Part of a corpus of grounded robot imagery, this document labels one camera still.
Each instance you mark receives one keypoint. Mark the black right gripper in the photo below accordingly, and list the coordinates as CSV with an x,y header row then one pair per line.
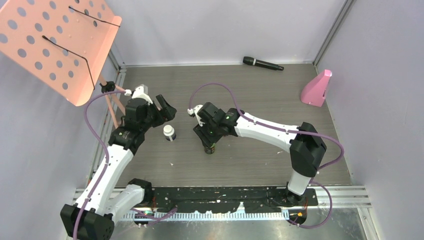
x,y
201,131

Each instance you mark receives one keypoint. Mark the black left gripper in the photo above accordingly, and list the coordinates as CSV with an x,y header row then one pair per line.
x,y
168,111

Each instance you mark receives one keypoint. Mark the green black pill bottle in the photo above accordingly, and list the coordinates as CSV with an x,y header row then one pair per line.
x,y
209,150

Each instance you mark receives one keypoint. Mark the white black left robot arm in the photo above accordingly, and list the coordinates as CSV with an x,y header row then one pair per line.
x,y
94,214

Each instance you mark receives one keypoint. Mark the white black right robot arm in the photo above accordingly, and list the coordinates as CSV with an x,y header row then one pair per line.
x,y
305,147

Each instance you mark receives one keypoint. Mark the white capped pill bottle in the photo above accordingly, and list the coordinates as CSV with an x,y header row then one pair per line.
x,y
169,133

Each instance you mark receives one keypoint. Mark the black microphone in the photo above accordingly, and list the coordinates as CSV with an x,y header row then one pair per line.
x,y
251,61

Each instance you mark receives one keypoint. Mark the pink wedge object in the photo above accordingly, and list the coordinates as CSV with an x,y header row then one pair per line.
x,y
314,93

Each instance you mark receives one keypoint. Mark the pink music stand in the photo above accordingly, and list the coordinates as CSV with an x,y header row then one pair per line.
x,y
64,43

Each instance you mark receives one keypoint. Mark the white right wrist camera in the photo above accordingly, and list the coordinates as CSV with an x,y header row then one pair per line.
x,y
193,112

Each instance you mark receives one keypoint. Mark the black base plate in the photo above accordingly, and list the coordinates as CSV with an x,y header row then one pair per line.
x,y
227,199

